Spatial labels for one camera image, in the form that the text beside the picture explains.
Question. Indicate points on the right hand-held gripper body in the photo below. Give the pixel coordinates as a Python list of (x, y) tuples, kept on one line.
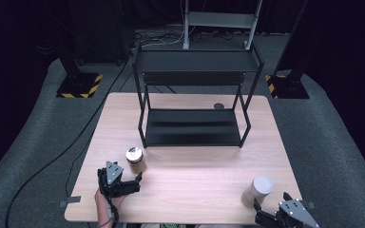
[(293, 215)]

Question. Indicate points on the person's left hand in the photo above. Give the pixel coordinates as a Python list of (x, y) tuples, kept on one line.
[(103, 202)]

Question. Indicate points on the black stand with striped base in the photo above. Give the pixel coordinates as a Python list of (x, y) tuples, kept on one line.
[(286, 85), (80, 84)]

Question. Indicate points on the glass jar with silver lid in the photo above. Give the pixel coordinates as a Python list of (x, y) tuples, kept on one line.
[(135, 158)]

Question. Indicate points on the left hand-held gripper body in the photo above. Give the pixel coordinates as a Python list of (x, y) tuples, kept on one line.
[(114, 177)]

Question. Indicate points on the black metal shelf rack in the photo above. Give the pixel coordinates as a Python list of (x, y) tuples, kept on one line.
[(192, 126)]

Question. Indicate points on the white cylindrical can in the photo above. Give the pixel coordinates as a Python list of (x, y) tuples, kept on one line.
[(257, 191)]

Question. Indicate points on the white metal stand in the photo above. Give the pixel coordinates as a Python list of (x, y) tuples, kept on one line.
[(221, 19)]

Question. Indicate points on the grey tape strip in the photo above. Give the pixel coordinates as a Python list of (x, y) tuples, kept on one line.
[(70, 201)]

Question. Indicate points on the round table grommet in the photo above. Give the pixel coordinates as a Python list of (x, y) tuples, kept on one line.
[(219, 106)]

